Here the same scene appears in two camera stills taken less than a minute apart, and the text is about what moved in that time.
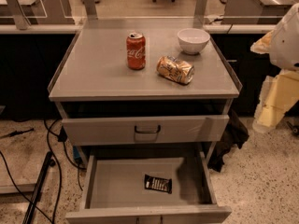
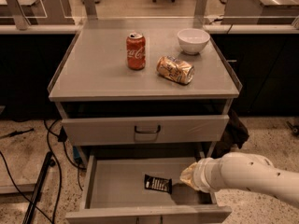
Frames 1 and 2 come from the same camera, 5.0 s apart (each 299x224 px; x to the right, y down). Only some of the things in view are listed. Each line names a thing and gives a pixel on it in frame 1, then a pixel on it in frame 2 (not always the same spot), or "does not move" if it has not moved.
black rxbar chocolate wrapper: (158, 184) does not move
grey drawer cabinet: (145, 102) does not move
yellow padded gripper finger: (263, 45) → (205, 175)
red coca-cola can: (135, 49) does not move
